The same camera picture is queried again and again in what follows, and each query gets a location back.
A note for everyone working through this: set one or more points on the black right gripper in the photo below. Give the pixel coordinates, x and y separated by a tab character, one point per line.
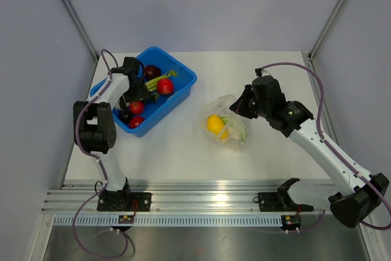
239	107

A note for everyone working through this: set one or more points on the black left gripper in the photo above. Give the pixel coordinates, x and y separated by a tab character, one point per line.
141	95

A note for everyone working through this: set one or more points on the black grape bunch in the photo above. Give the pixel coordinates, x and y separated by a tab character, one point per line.
152	97

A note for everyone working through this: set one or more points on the clear zip top bag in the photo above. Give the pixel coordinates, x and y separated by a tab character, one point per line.
220	107

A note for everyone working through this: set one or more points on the yellow mango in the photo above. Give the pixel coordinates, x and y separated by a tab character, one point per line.
216	126

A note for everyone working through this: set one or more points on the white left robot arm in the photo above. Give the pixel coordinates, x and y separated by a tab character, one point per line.
95	134

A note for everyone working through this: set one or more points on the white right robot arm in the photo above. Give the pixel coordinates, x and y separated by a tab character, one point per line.
357	192

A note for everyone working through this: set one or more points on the red apple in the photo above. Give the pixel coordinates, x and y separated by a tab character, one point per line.
136	108

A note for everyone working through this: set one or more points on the white green leek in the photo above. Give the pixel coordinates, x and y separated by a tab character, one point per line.
152	84

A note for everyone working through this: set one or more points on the dark red onion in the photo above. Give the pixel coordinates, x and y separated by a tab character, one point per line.
151	72

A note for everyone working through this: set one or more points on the dark purple plum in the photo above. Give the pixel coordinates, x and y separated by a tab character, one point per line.
125	116

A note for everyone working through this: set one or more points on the small red tomato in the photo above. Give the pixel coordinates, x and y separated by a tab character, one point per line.
135	122

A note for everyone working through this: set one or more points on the blue plastic bin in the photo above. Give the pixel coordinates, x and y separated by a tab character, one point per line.
155	112

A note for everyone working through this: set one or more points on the aluminium mounting rail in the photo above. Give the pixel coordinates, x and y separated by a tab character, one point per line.
173	197

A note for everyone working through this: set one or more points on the left aluminium frame post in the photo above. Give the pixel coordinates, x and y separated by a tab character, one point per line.
69	7

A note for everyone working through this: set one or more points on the aluminium frame post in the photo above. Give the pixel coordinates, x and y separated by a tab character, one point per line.
69	7
326	29

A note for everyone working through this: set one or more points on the white slotted cable duct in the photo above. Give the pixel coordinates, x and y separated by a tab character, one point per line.
145	220

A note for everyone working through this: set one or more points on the right aluminium frame post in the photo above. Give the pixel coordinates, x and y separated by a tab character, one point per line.
326	29

